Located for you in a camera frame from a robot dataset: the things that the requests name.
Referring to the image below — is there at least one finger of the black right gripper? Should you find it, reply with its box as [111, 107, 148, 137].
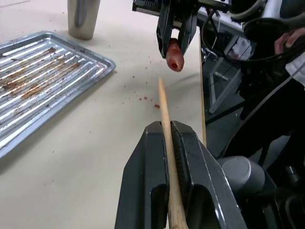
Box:
[177, 13, 198, 57]
[155, 0, 178, 59]

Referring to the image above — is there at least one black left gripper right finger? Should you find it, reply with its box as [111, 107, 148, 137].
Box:
[170, 120, 249, 229]

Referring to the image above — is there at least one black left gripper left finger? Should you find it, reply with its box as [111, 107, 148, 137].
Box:
[114, 120, 171, 229]

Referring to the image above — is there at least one red sausage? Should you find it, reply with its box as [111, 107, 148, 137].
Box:
[166, 37, 185, 73]

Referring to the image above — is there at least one wooden skewer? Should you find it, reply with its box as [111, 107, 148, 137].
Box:
[158, 76, 189, 229]

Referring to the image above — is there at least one stainless steel cup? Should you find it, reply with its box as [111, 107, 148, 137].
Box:
[67, 0, 101, 41]

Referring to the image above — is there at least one ribbed metal baking tray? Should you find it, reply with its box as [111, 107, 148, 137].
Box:
[0, 30, 117, 160]

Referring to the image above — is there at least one person's bare hand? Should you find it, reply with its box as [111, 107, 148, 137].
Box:
[274, 27, 303, 57]

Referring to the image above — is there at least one silver robot body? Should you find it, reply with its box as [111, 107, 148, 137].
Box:
[218, 156, 266, 200]

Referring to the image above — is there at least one black cable loop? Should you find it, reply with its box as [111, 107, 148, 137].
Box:
[202, 7, 296, 63]

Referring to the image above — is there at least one grey metal frame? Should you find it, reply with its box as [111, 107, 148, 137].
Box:
[209, 35, 246, 114]

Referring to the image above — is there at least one grey cable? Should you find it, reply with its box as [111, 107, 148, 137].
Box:
[244, 69, 305, 122]

